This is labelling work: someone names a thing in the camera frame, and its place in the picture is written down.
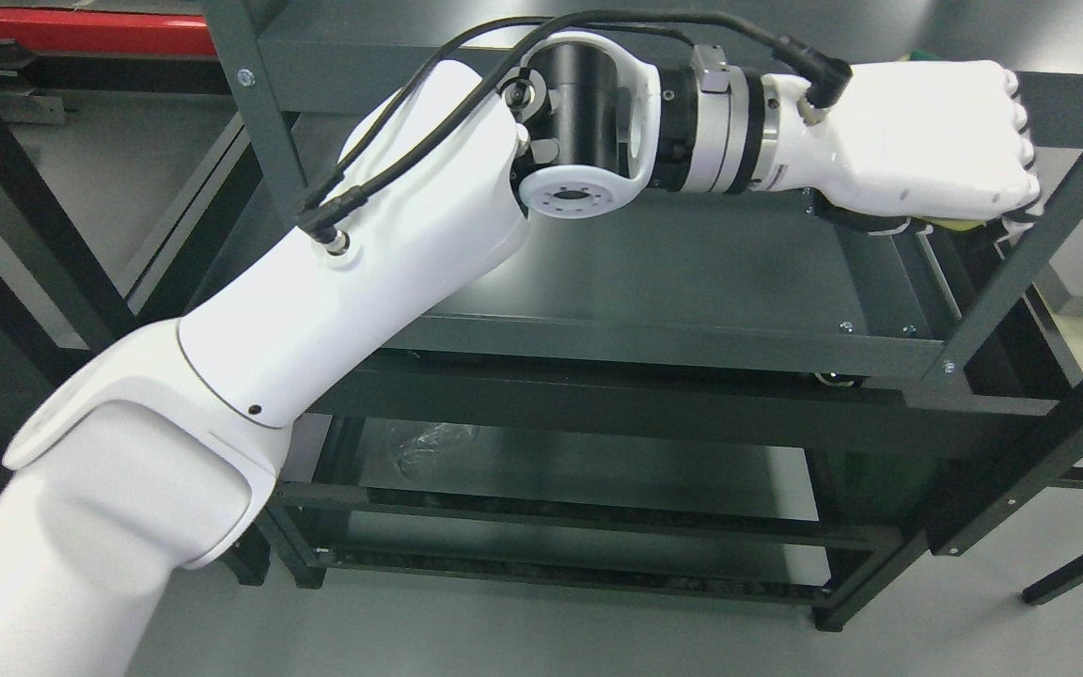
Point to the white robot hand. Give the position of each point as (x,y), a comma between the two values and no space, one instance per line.
(908,139)

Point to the green yellow sponge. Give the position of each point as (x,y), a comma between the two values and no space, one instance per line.
(956,225)

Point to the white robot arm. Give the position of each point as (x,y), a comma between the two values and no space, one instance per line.
(161,451)

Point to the dark grey metal shelf rack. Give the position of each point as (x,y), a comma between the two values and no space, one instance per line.
(714,398)

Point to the red metal beam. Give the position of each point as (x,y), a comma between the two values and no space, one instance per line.
(107,32)

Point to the black metal rack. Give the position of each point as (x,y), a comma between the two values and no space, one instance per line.
(120,181)

